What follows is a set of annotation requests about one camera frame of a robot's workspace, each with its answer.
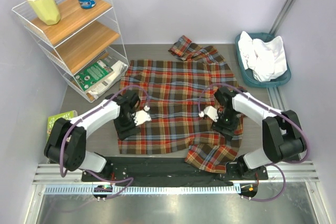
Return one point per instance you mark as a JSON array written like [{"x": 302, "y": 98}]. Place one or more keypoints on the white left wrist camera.
[{"x": 142, "y": 116}]

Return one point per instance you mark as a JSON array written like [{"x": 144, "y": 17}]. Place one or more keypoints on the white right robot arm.
[{"x": 282, "y": 136}]

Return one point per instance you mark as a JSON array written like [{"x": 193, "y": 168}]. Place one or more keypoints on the aluminium rail frame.
[{"x": 167, "y": 190}]

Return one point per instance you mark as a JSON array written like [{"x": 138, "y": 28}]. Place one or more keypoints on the white booklet on shelf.
[{"x": 107, "y": 82}]

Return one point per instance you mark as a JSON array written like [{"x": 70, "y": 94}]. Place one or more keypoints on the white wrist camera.
[
  {"x": 210, "y": 112},
  {"x": 142, "y": 116}
]

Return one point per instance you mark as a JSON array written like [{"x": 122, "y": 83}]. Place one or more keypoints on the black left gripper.
[{"x": 123, "y": 132}]

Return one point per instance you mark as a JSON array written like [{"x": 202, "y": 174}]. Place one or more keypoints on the white shirts in basket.
[{"x": 267, "y": 60}]

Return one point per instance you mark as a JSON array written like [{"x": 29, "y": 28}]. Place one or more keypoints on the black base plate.
[{"x": 173, "y": 172}]

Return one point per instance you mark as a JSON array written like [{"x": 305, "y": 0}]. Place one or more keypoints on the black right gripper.
[{"x": 219, "y": 127}]

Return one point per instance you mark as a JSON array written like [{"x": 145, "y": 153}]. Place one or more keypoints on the red brown plaid shirt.
[{"x": 176, "y": 91}]

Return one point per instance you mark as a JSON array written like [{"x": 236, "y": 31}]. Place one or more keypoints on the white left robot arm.
[{"x": 67, "y": 141}]

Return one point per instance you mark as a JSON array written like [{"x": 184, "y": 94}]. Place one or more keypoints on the yellow faceted cup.
[{"x": 46, "y": 10}]

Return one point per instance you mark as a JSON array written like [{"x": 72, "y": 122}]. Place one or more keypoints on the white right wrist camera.
[{"x": 210, "y": 112}]

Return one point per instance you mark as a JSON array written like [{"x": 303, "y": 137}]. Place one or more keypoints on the white wire wooden shelf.
[{"x": 80, "y": 38}]

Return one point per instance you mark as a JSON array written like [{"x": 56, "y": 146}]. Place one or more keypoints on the teal plastic basket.
[{"x": 248, "y": 75}]

